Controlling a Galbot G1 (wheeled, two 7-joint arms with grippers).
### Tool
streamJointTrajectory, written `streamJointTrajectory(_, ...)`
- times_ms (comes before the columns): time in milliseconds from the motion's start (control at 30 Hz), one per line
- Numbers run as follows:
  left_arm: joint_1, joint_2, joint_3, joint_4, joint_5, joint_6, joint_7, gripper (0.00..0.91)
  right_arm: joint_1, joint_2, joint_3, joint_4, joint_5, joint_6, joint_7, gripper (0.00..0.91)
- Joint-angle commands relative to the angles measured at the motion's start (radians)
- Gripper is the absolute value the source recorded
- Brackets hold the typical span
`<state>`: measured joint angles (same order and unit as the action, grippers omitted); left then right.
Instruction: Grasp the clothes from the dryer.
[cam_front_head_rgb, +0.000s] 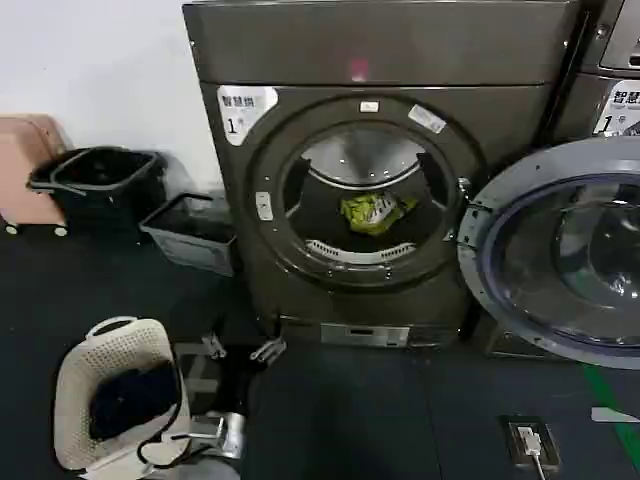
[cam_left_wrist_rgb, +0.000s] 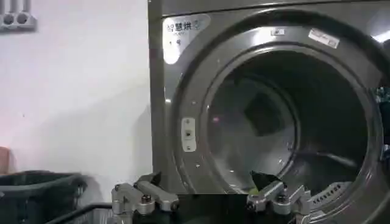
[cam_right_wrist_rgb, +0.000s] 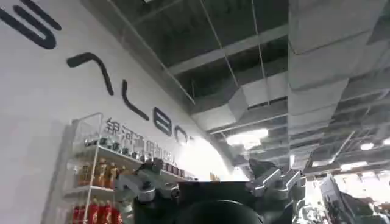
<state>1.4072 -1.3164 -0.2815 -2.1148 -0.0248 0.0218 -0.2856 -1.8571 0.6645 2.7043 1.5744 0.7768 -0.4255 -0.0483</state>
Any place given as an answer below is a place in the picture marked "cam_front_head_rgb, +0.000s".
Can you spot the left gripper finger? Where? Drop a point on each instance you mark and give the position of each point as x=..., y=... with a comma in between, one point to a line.
x=214, y=346
x=269, y=350

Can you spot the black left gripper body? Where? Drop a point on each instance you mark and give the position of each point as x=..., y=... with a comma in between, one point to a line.
x=222, y=385

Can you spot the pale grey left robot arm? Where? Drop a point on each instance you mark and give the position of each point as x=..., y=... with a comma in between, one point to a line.
x=220, y=435

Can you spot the white perforated laundry basket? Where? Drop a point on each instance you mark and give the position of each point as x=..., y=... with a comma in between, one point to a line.
x=125, y=345

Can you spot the dark navy clothes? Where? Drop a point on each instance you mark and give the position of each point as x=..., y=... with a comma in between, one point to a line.
x=130, y=400

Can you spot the grey plastic basket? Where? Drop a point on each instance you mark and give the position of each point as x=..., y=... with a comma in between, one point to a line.
x=195, y=245

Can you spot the yellow-green garment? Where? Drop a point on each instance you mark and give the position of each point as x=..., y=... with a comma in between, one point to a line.
x=370, y=212

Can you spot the black plastic basket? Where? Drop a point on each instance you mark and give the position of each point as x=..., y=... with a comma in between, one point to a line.
x=85, y=200

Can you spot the floor socket box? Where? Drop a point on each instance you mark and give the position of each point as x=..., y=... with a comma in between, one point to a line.
x=507, y=440

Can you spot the pink wheeled case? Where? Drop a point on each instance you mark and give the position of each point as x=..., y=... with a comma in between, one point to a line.
x=25, y=170

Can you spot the round glass dryer door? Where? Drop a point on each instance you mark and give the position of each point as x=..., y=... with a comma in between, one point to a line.
x=565, y=260

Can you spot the grey front-load dryer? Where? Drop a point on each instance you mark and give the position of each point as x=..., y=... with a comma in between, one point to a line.
x=390, y=60

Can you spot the grey dryer with label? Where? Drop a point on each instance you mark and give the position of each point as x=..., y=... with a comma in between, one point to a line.
x=620, y=50

